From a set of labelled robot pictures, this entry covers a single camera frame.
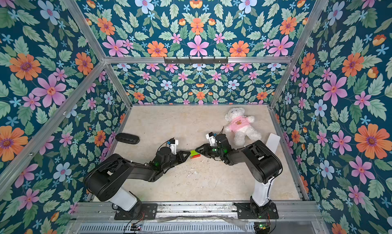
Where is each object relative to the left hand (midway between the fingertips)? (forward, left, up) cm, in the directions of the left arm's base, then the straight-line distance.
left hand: (191, 153), depth 88 cm
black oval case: (+14, +41, -1) cm, 44 cm away
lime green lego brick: (+1, -1, -2) cm, 2 cm away
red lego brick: (0, -2, -3) cm, 4 cm away
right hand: (+1, -3, 0) cm, 4 cm away
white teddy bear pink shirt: (+17, -31, +2) cm, 36 cm away
